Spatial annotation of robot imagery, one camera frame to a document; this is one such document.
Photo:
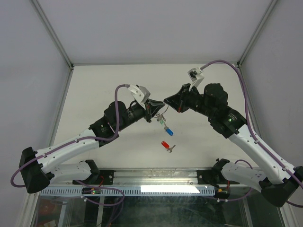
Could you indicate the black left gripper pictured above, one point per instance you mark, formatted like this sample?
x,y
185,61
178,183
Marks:
x,y
151,105

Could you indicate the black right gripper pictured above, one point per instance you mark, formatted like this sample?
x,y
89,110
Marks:
x,y
178,101

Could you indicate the metal keyring with clips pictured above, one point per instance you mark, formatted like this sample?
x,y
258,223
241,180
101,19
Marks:
x,y
161,115

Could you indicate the key with blue tag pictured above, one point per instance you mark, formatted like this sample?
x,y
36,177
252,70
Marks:
x,y
168,130

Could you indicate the key with red tag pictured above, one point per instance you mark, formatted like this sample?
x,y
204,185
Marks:
x,y
167,146

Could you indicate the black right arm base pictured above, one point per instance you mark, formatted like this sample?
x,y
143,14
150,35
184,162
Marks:
x,y
213,175

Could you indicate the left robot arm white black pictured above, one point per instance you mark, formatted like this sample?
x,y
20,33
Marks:
x,y
43,167

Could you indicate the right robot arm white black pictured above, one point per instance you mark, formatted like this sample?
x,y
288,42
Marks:
x,y
276,179

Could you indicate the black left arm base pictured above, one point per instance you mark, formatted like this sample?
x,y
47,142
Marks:
x,y
99,176

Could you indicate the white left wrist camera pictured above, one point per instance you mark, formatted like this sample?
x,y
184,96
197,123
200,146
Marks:
x,y
140,94

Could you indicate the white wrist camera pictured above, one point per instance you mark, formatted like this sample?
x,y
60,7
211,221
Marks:
x,y
196,76
140,94

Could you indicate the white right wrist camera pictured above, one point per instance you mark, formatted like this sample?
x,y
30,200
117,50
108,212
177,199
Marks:
x,y
196,76

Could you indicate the right aluminium frame post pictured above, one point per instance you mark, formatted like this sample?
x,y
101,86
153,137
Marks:
x,y
244,56

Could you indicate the aluminium frame post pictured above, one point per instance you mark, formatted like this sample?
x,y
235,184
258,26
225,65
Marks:
x,y
244,56
67,61

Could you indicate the aluminium mounting rail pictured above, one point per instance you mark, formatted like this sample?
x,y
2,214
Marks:
x,y
154,175

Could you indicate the white slotted cable duct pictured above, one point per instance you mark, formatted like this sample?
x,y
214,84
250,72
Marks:
x,y
144,190

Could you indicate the left aluminium frame post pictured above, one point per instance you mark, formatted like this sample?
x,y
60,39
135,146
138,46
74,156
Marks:
x,y
67,61

